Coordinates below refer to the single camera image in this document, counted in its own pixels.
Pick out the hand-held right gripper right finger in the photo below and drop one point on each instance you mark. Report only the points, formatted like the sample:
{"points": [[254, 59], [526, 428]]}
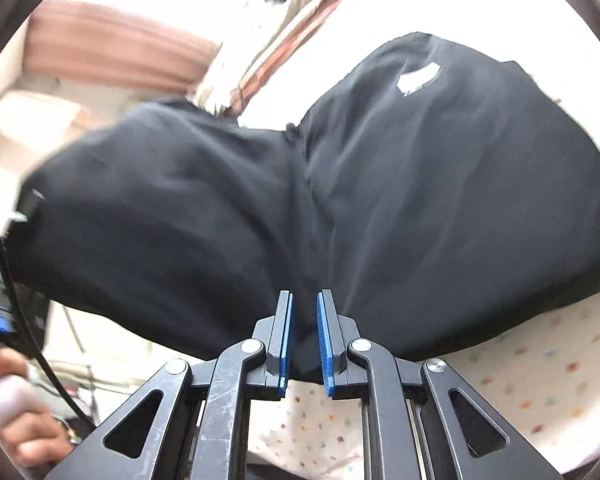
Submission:
{"points": [[326, 345]]}

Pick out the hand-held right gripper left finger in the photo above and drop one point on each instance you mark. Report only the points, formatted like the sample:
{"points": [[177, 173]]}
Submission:
{"points": [[286, 345]]}

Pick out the black garment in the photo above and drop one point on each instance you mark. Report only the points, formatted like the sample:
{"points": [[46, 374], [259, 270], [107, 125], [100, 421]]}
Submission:
{"points": [[380, 200]]}

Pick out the person's left hand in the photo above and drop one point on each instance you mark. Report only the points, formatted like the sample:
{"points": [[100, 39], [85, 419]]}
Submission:
{"points": [[30, 435]]}

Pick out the pink curtain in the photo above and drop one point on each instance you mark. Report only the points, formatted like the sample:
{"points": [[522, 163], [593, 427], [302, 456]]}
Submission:
{"points": [[125, 45]]}

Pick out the beige duvet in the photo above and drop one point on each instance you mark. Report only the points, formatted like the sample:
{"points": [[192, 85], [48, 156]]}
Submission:
{"points": [[260, 45]]}

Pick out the orange-brown blanket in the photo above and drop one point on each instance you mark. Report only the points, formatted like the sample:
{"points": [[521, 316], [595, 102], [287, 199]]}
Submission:
{"points": [[300, 35]]}

